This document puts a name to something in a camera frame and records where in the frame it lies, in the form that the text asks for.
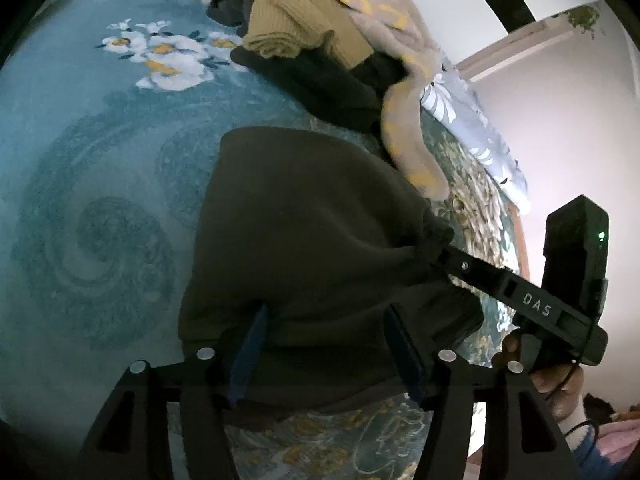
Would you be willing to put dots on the dark olive garment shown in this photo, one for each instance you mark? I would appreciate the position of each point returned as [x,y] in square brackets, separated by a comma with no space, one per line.
[310,260]

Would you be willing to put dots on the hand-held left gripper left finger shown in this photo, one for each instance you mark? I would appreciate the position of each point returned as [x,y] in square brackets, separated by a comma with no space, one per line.
[246,357]

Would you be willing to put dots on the green hanging plant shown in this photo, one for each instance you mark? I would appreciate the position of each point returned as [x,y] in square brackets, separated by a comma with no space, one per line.
[584,17]

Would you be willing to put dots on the person's right hand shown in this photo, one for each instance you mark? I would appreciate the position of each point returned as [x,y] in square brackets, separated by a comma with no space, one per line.
[555,385]

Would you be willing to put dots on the beige garment with yellow print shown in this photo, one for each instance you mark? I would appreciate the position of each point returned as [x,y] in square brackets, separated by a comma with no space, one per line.
[400,60]

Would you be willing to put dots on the olive knitted sweater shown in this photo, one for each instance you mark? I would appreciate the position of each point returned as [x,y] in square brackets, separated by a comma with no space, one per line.
[300,20]

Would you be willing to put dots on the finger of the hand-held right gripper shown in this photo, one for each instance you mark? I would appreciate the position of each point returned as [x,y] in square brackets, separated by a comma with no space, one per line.
[472,270]

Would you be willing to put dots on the black garment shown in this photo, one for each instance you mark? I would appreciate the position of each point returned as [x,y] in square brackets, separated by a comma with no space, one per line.
[325,80]

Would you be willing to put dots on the blue floral pillow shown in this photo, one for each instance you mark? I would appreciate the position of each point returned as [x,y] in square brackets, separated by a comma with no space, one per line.
[470,125]

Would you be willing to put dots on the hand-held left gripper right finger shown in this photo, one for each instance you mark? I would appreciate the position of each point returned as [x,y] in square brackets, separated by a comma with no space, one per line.
[406,355]

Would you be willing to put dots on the wooden bed frame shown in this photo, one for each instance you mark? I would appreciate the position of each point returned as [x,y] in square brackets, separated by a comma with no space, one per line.
[521,240]

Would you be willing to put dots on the person's right forearm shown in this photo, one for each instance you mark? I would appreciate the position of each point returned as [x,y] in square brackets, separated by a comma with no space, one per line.
[595,445]

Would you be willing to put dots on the pink cloth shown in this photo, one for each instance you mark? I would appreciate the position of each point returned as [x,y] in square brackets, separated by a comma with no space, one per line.
[617,442]

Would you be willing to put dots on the teal floral blanket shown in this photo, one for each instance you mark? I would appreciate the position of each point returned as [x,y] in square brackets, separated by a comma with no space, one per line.
[100,185]

